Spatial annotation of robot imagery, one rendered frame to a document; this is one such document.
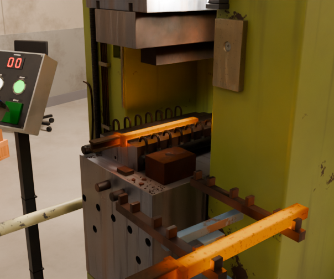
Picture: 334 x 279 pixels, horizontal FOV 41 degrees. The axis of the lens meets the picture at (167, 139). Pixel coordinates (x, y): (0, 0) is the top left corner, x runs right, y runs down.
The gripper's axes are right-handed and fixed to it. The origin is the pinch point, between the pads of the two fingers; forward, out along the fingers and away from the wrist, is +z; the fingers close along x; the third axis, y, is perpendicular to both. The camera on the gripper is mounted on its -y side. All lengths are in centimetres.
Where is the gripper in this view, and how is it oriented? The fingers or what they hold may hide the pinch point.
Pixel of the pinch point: (6, 108)
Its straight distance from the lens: 161.6
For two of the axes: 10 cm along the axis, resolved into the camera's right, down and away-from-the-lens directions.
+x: 9.1, 1.5, -3.9
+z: 3.6, 2.1, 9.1
